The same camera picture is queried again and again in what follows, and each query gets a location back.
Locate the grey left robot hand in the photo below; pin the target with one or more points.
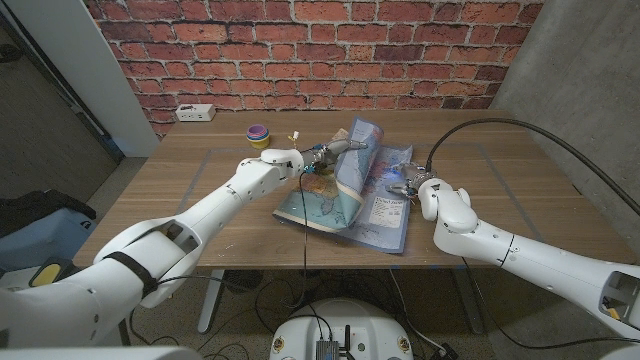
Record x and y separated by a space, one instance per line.
330 152

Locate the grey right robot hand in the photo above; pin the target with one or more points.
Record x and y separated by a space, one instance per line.
412 180

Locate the laminated USA map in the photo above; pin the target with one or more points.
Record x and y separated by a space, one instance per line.
380 215

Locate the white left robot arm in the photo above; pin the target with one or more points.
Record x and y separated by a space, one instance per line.
150 255

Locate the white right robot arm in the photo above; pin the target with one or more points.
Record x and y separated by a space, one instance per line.
525 260

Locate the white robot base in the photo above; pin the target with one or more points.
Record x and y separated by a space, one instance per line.
340 325

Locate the yellow plastic cup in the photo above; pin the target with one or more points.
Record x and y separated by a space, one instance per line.
260 143

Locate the stacked colourful small bowls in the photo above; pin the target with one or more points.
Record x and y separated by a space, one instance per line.
250 134

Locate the brick print backdrop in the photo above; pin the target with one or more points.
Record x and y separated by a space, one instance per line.
320 55

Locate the grey table leg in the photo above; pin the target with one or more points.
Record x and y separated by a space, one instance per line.
470 305
210 305

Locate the white power strip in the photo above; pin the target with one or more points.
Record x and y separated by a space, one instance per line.
195 112

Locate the black round floor object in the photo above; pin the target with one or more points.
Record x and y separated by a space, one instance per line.
245 281

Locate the grey electronics box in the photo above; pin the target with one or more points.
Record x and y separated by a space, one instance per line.
327 351

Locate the black bag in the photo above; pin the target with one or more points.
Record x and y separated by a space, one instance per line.
35 202

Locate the blue storage bin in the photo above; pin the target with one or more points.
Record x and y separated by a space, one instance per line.
45 245

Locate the white robot torso edge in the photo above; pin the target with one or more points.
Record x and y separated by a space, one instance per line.
100 354

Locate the yellow pad in black holder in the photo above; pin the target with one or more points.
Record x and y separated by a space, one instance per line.
47 274

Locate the white door frame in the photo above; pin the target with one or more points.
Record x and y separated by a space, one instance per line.
90 75

